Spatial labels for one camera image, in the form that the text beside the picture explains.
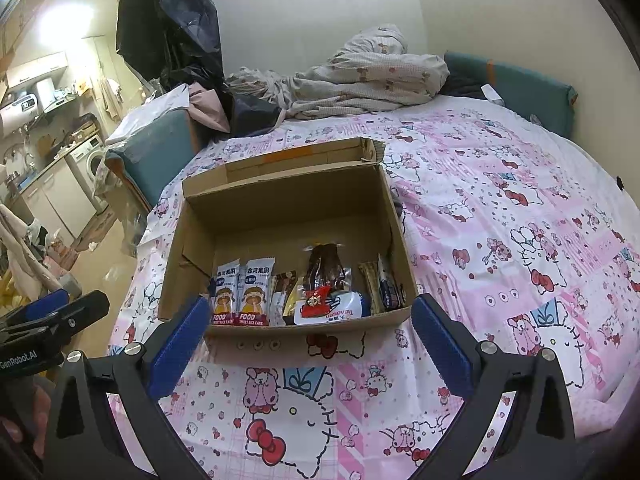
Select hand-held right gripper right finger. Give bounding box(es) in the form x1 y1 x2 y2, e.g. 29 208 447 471
411 294 578 480

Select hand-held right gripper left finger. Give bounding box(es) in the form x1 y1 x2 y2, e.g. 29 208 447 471
42 296 213 480

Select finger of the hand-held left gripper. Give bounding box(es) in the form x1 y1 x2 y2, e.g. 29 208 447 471
0 288 71 332
0 291 111 356

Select red white rice cake packet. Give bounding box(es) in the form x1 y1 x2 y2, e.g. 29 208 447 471
239 257 276 328
210 258 243 328

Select blue white snack packet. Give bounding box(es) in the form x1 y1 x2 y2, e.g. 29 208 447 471
376 254 407 313

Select beige wafer packet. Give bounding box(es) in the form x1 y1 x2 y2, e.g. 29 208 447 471
359 261 381 317

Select white packet with dark print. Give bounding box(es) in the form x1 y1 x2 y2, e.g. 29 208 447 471
292 290 371 326

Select brown yellow snack packet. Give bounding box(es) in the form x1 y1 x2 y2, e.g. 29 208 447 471
270 270 301 328

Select small red candy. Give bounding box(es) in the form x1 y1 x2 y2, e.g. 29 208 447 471
301 287 335 318

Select dark brown snack packet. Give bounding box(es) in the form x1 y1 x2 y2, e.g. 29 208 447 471
302 242 353 293

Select cardboard box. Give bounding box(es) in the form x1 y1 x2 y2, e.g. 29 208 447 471
157 136 418 343

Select person's left hand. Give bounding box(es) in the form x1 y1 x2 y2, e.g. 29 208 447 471
0 380 51 461

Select pile of light clothing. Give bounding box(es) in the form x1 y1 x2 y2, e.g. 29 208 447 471
0 205 56 296

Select white floor cabinet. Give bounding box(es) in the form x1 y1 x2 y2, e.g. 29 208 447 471
20 160 96 241

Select clear plastic bag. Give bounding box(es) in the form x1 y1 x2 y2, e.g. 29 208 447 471
92 160 146 256

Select pink printed bed sheet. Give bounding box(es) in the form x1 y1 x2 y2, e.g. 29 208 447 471
107 105 640 480

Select white washing machine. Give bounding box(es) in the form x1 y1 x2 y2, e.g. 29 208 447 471
65 135 108 211

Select white water heater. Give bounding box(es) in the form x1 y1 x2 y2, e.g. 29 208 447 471
0 95 41 136

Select person's grey pants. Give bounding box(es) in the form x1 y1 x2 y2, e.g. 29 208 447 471
565 385 640 480

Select range hood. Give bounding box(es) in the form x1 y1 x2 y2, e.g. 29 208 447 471
30 77 76 113

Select hanging towel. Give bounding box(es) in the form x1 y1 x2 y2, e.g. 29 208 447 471
97 77 123 121

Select white plastic sheet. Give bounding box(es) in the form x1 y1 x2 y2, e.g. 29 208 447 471
105 85 193 143

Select pink cloth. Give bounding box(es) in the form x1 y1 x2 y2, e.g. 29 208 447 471
187 82 233 133

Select crumpled black plastic bag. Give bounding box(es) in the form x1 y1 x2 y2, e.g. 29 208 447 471
160 62 286 138

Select dark clothing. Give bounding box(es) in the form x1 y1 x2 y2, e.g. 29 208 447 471
437 72 493 98

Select crumpled printed quilt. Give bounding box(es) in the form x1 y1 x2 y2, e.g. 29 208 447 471
225 24 451 121

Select hanging black plastic bag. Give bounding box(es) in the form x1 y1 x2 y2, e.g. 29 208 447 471
116 0 223 81

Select white wall cabinet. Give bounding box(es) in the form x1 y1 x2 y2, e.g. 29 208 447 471
5 51 68 88

